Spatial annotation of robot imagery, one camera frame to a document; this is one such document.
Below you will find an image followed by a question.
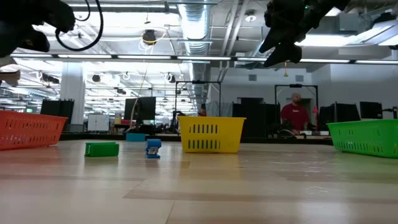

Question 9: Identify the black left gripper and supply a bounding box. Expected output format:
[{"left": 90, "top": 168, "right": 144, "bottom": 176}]
[{"left": 0, "top": 0, "right": 75, "bottom": 58}]

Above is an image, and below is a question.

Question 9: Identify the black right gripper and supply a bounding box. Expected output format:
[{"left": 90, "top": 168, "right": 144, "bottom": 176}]
[{"left": 259, "top": 0, "right": 315, "bottom": 68}]

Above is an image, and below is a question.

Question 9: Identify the green mini stapler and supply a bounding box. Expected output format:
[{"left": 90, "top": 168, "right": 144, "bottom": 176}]
[{"left": 84, "top": 141, "right": 120, "bottom": 157}]

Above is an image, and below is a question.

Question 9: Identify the blue mini stapler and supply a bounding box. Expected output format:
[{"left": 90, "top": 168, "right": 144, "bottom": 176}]
[{"left": 145, "top": 138, "right": 162, "bottom": 159}]

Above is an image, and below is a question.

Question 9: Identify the blue tape roll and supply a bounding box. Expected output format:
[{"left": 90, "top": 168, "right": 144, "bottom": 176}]
[{"left": 126, "top": 133, "right": 146, "bottom": 142}]

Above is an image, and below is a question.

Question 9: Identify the white pillar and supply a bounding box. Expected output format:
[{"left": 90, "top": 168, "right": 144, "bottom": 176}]
[{"left": 60, "top": 62, "right": 87, "bottom": 134}]

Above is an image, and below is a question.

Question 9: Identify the black partition panel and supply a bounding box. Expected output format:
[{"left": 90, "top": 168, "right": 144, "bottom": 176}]
[{"left": 232, "top": 98, "right": 282, "bottom": 138}]

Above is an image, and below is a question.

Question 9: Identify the black monitor pair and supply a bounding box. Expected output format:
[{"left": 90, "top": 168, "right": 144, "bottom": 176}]
[{"left": 40, "top": 98, "right": 75, "bottom": 125}]

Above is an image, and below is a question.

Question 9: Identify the orange plastic basket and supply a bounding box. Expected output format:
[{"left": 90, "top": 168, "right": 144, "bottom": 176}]
[{"left": 0, "top": 110, "right": 68, "bottom": 151}]

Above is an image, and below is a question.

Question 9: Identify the yellow plastic basket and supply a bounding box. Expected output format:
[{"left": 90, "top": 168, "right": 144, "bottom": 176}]
[{"left": 177, "top": 115, "right": 247, "bottom": 154}]

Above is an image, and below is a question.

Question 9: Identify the white cabinet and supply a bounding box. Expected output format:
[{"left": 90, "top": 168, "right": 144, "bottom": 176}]
[{"left": 87, "top": 113, "right": 110, "bottom": 132}]

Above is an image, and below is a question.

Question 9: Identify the green plastic basket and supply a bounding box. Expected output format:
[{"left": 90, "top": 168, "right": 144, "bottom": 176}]
[{"left": 326, "top": 119, "right": 398, "bottom": 159}]

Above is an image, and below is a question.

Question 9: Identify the long ceiling light strip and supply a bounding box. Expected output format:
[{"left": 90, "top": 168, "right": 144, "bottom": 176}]
[{"left": 0, "top": 53, "right": 398, "bottom": 65}]

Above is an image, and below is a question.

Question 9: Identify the black gantry frame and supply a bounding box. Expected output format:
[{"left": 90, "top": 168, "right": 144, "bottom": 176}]
[
  {"left": 175, "top": 80, "right": 222, "bottom": 118},
  {"left": 274, "top": 83, "right": 319, "bottom": 125}
]

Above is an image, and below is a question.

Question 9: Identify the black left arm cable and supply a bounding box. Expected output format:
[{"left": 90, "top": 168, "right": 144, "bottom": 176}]
[{"left": 55, "top": 0, "right": 104, "bottom": 52}]

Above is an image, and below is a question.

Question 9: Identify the silver ventilation duct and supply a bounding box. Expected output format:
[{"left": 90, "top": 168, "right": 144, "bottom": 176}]
[{"left": 177, "top": 0, "right": 215, "bottom": 108}]

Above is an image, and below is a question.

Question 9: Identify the black aluminium table frame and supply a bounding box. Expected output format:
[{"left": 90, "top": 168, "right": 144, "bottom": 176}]
[{"left": 58, "top": 132, "right": 333, "bottom": 146}]

